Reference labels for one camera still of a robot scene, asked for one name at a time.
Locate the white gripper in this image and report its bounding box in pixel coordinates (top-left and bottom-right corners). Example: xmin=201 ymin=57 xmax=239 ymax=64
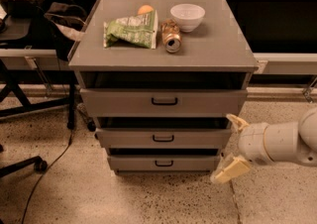
xmin=210 ymin=114 xmax=273 ymax=184

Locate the grey drawer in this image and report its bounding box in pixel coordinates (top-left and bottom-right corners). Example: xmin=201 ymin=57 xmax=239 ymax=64
xmin=80 ymin=88 xmax=247 ymax=118
xmin=107 ymin=156 xmax=219 ymax=171
xmin=96 ymin=128 xmax=231 ymax=149

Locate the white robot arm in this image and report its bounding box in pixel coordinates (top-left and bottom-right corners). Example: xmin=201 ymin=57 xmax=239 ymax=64
xmin=210 ymin=108 xmax=317 ymax=184

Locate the grey bottom drawer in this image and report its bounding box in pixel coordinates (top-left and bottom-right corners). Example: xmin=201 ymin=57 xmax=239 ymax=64
xmin=107 ymin=156 xmax=219 ymax=171

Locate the grey drawer cabinet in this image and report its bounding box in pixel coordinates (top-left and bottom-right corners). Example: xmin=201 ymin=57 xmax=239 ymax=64
xmin=69 ymin=0 xmax=257 ymax=160

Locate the grey top drawer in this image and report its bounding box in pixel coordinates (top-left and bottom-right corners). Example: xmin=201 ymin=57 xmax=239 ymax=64
xmin=80 ymin=88 xmax=247 ymax=118

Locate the crushed brown soda can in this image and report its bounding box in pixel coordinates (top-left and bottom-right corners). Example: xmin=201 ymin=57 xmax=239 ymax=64
xmin=160 ymin=19 xmax=181 ymax=54

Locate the white bowl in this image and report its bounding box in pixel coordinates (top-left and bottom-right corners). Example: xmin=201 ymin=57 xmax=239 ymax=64
xmin=170 ymin=4 xmax=205 ymax=33

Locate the green chip bag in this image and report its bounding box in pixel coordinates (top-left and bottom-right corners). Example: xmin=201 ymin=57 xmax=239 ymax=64
xmin=103 ymin=10 xmax=159 ymax=50

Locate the orange fruit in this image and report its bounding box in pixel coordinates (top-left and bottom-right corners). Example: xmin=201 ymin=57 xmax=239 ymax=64
xmin=138 ymin=5 xmax=154 ymax=15

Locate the black office chair base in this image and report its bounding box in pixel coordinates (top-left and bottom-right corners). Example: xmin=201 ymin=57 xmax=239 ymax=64
xmin=0 ymin=156 xmax=48 ymax=177

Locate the dark brown bag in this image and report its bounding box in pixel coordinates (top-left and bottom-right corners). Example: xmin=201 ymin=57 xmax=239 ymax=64
xmin=45 ymin=2 xmax=87 ymax=61

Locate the black bag on desk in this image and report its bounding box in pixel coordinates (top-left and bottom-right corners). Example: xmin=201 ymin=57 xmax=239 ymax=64
xmin=0 ymin=0 xmax=44 ymax=18

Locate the black floor cable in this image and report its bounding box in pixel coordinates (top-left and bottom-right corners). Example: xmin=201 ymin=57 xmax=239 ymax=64
xmin=20 ymin=128 xmax=74 ymax=224

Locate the black desk frame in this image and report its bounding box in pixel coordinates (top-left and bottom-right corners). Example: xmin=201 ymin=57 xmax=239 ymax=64
xmin=0 ymin=14 xmax=77 ymax=131

